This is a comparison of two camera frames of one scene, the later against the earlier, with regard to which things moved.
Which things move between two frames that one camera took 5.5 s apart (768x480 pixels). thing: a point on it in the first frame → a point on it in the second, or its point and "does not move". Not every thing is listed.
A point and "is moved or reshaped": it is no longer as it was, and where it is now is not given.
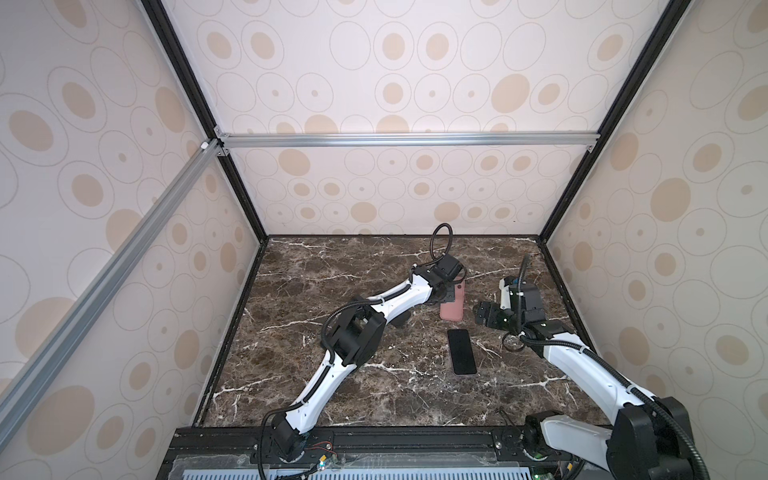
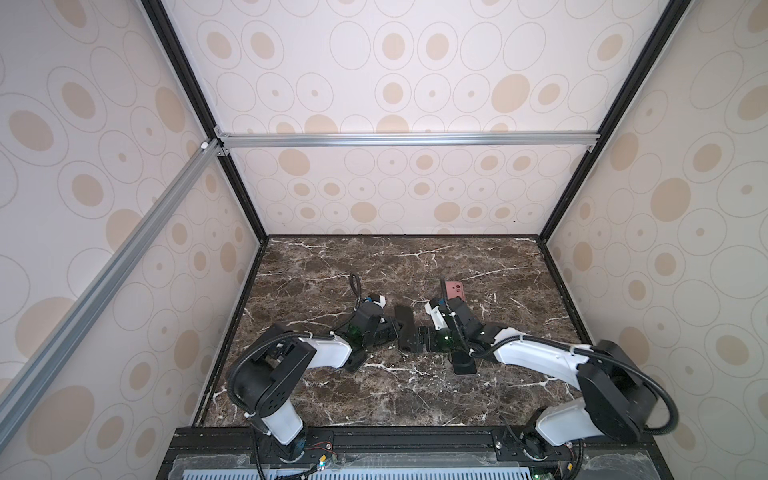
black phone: x=402 y=320 is moved or reshaped
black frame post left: x=164 y=26 does not move
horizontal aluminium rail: x=411 y=137 does not move
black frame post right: x=667 y=25 does not move
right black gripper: x=483 y=312 → x=428 y=333
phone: x=461 y=351 does not move
